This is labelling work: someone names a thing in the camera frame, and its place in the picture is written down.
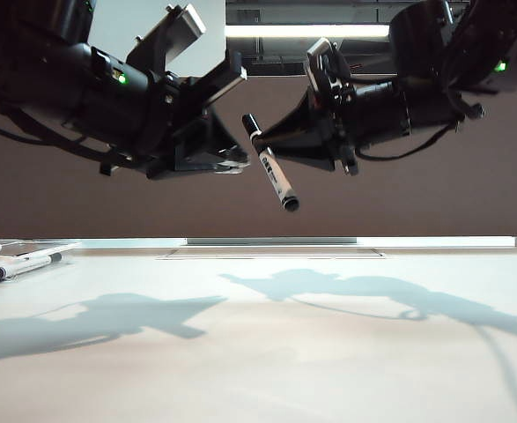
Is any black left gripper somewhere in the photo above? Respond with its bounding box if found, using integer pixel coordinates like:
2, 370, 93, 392
80, 45, 251, 181

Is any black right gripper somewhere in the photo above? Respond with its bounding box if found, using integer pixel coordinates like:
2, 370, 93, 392
257, 80, 414, 176

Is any black capped white marker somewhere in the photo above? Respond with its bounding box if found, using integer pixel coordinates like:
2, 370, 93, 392
241, 113, 300, 213

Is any clear plastic packaging box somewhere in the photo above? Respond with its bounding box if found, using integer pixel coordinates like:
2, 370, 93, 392
0, 240, 83, 286

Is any brown desk divider panel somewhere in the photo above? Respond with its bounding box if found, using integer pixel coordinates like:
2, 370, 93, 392
0, 77, 517, 241

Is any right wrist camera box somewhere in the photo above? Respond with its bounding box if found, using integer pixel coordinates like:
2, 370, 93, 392
306, 37, 352, 90

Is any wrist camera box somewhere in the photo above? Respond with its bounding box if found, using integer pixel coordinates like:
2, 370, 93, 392
128, 3, 208, 74
306, 37, 352, 90

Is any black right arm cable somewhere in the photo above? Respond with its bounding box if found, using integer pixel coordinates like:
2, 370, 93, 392
354, 118, 462, 160

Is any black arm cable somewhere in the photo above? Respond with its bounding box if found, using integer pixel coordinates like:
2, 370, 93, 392
354, 118, 462, 160
0, 103, 118, 162

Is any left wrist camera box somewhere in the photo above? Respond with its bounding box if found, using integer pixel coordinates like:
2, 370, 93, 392
128, 3, 208, 74

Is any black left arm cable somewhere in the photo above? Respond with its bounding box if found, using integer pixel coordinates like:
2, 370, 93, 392
0, 103, 118, 162

